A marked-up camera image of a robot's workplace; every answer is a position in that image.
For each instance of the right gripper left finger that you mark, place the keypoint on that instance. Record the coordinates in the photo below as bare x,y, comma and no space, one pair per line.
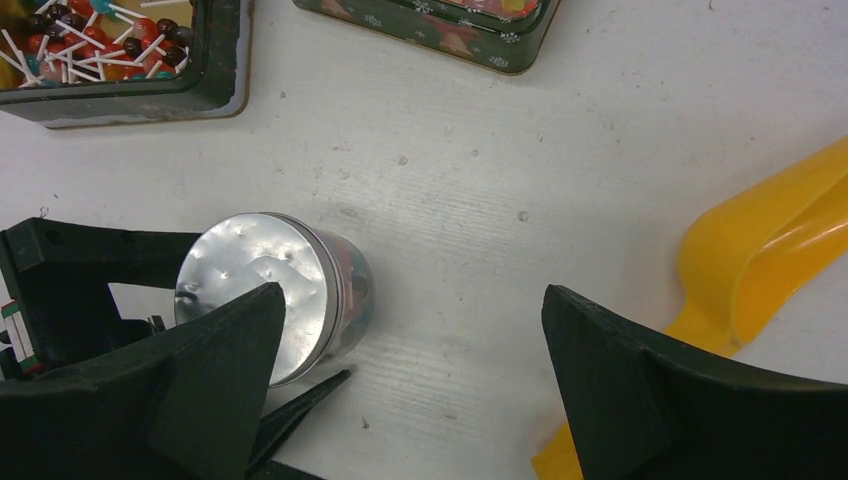
181,404

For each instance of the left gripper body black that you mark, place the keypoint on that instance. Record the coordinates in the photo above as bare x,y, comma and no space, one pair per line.
18,358

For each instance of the orange plastic scoop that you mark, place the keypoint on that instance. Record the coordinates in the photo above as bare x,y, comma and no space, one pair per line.
741,261

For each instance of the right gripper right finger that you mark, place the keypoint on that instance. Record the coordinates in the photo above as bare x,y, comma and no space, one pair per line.
642,405

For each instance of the tin box of gummy candies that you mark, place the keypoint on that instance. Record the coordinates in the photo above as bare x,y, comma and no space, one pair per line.
500,35

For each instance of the clear plastic round container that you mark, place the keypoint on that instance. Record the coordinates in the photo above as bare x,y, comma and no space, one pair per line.
356,301

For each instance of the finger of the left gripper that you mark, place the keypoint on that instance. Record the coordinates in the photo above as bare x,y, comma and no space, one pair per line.
277,427
60,274

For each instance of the clear round lid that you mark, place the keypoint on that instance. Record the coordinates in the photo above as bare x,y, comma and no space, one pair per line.
248,250

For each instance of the tin box of lollipops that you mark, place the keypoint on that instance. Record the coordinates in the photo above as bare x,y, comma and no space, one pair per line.
70,64

